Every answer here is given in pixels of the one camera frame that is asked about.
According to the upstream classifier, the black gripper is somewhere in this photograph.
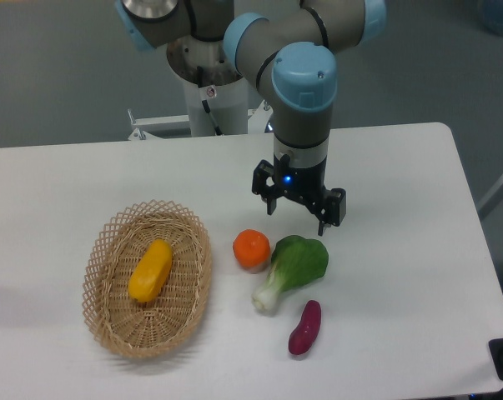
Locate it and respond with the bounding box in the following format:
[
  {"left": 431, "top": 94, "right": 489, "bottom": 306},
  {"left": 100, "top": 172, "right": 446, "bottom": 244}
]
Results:
[{"left": 252, "top": 158, "right": 346, "bottom": 237}]

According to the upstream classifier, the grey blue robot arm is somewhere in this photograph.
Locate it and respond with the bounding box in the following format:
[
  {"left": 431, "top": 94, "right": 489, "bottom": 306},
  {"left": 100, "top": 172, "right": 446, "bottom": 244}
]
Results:
[{"left": 114, "top": 1, "right": 386, "bottom": 229}]

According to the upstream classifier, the yellow mango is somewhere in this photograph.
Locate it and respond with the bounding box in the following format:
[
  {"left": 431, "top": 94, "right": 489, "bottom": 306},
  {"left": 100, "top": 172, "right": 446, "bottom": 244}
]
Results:
[{"left": 128, "top": 239, "right": 173, "bottom": 303}]

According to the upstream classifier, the woven wicker basket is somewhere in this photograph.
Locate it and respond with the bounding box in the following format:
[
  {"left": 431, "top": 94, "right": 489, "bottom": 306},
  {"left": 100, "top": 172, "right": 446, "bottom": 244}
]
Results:
[{"left": 83, "top": 201, "right": 212, "bottom": 358}]

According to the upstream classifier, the green bok choy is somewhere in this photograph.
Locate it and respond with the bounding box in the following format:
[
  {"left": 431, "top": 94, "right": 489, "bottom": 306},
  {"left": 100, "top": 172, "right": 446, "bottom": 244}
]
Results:
[{"left": 251, "top": 235, "right": 329, "bottom": 313}]

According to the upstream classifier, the orange persimmon fruit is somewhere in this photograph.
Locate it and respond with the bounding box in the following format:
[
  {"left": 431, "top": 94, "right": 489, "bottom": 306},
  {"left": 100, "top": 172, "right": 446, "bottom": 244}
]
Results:
[{"left": 232, "top": 229, "right": 271, "bottom": 273}]

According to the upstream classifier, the purple sweet potato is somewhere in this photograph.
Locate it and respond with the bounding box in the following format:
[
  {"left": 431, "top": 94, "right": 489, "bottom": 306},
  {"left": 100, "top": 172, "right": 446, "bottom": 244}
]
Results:
[{"left": 288, "top": 300, "right": 322, "bottom": 356}]

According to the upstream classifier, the white metal base frame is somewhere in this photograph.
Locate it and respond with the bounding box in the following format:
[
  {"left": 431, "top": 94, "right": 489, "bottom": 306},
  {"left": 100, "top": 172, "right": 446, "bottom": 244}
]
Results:
[{"left": 127, "top": 101, "right": 274, "bottom": 141}]

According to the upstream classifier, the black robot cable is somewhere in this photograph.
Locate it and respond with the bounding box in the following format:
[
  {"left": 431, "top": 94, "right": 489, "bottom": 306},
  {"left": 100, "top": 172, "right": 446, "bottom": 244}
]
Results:
[{"left": 195, "top": 66, "right": 224, "bottom": 137}]

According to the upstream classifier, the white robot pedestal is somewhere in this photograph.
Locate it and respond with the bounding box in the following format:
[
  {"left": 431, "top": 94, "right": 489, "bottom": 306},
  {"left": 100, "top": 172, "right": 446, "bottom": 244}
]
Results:
[{"left": 166, "top": 36, "right": 248, "bottom": 137}]

